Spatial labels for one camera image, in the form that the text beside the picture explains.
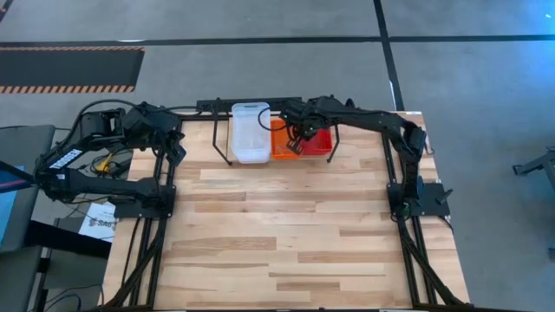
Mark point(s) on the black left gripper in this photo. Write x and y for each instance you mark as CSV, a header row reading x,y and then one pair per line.
x,y
167,138

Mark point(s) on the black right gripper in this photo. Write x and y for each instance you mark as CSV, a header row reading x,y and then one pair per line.
x,y
301,123

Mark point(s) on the orange slotted plastic basket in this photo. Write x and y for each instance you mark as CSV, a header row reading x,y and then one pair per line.
x,y
279,145

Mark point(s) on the red slotted plastic basket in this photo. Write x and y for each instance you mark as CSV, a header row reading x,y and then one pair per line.
x,y
321,145

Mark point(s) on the clear plastic basket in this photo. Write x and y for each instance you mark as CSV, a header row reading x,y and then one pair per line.
x,y
251,160
251,134

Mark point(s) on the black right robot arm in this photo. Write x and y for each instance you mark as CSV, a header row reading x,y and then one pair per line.
x,y
368,119

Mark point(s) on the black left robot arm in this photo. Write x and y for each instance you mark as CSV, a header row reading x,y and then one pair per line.
x,y
108,186

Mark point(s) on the long black flat bar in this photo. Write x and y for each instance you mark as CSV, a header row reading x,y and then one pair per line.
x,y
204,105

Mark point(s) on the white printed paper sheet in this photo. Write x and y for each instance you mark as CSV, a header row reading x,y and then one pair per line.
x,y
97,221

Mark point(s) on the black mat with hazard stripes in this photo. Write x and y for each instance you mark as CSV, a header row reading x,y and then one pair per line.
x,y
65,69

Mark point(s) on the blue flat sheet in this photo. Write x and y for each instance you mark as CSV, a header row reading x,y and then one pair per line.
x,y
8,203

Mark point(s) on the black metal stand leg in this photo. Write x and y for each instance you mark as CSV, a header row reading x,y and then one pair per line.
x,y
537,167

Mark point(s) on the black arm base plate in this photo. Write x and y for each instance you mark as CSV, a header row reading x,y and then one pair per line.
x,y
130,210
433,203

